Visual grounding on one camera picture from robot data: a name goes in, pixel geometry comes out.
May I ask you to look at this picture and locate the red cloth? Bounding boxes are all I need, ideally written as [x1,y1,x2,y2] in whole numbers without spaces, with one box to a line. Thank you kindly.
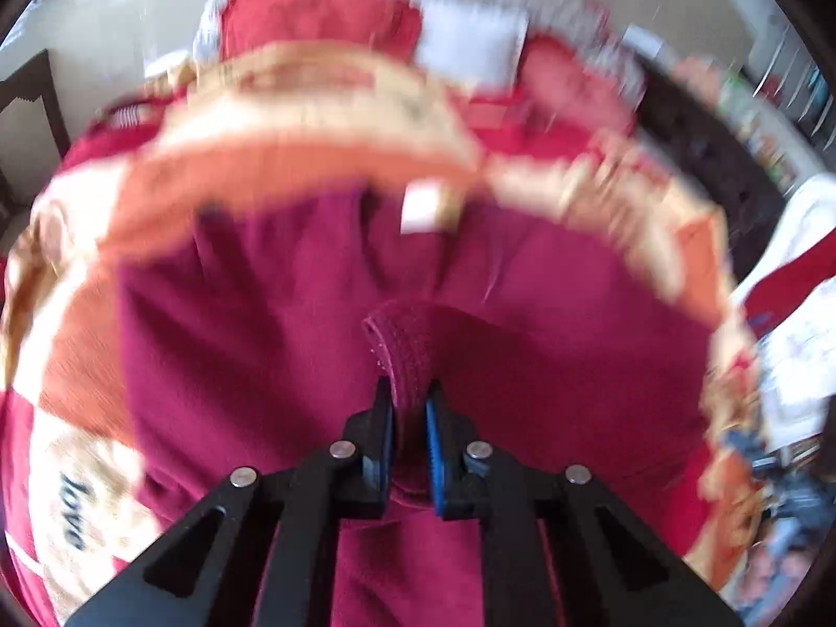
[745,245,836,322]

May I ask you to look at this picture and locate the maroon knit garment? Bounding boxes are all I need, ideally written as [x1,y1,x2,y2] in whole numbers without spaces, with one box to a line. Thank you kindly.
[114,186,716,627]

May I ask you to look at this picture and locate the small red heart cushion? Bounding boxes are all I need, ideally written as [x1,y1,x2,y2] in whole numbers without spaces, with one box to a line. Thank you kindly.
[516,32,646,167]

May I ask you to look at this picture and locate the large red heart cushion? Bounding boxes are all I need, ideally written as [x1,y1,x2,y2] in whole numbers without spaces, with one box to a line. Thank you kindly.
[220,0,427,69]

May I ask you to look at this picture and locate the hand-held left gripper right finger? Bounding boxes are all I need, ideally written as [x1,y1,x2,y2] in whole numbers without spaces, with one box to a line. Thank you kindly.
[424,380,746,627]

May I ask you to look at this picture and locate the metal stair railing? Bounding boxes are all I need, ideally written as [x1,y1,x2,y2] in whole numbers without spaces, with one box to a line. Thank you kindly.
[751,13,832,135]

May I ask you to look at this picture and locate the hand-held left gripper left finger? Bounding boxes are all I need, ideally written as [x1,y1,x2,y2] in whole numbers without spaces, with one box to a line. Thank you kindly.
[65,375,396,627]

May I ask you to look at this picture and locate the white flat box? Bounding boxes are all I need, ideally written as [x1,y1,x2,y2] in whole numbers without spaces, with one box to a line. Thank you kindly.
[623,22,665,59]

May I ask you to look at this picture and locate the dark wooden side table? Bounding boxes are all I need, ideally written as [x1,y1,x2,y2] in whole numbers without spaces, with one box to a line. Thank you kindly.
[0,49,73,210]

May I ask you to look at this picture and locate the red orange printed blanket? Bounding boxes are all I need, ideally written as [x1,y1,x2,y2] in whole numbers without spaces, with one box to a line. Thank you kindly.
[0,39,765,627]

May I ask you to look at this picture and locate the white pillow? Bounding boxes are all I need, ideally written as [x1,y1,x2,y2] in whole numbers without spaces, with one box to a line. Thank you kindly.
[418,0,531,89]

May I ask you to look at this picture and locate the white upholstered chair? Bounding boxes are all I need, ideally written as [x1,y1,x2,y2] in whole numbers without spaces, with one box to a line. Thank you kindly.
[730,173,836,458]

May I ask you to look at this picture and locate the pile of small packets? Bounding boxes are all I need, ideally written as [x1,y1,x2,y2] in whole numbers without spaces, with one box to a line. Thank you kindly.
[715,68,807,192]

